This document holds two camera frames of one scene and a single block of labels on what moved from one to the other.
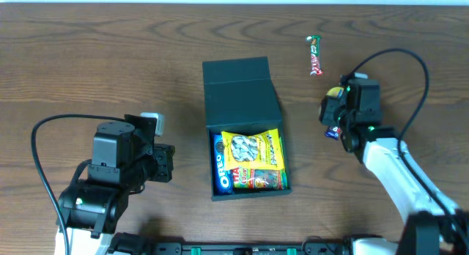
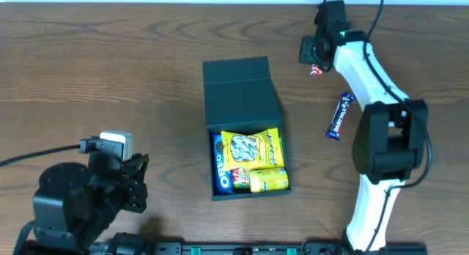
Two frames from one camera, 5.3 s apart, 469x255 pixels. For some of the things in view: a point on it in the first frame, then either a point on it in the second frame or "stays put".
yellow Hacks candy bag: x=258 y=151 stays put
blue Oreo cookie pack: x=223 y=179 stays put
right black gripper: x=327 y=111 → x=308 y=50
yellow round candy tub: x=335 y=91 → x=268 y=179
